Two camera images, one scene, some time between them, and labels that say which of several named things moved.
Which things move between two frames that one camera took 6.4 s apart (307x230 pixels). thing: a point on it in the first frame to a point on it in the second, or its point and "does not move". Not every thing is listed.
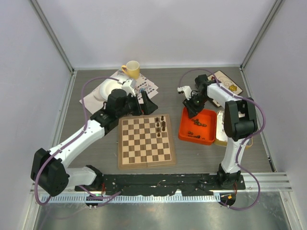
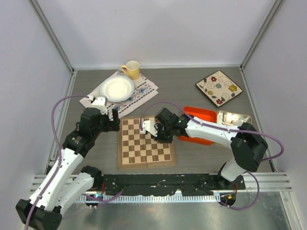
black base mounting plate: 187,184 does not move
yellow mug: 132,69 does not move
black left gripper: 147,106 to 111,125
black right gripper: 193,111 to 158,127
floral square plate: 226,83 does not move
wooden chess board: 145,141 does not move
